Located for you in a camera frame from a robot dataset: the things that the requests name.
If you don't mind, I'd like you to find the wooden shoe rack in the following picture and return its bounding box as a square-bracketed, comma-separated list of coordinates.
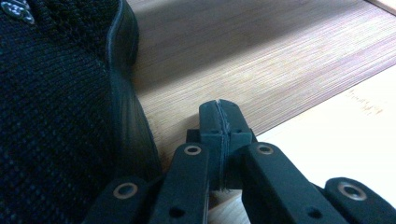
[124, 0, 396, 167]

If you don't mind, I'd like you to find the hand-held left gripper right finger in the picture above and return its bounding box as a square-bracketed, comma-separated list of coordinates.
[219, 99, 253, 190]

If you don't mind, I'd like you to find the black knit shoe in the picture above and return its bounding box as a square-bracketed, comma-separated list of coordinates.
[0, 0, 163, 224]

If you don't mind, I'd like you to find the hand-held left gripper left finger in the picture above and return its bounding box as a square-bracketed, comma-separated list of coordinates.
[198, 99, 227, 191]

